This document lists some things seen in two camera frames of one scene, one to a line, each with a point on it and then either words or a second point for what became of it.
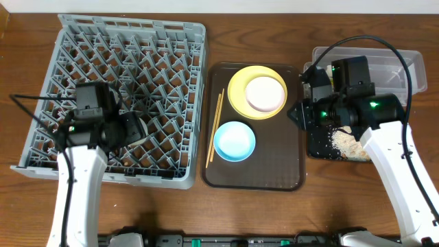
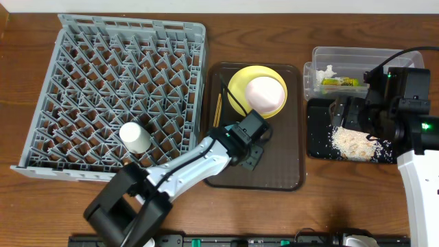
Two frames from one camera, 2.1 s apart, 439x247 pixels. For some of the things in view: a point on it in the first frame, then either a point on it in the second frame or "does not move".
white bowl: [265, 94] does not move
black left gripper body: [136, 128] -> [254, 155]
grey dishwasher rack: [160, 71] does not move
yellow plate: [237, 88] does not move
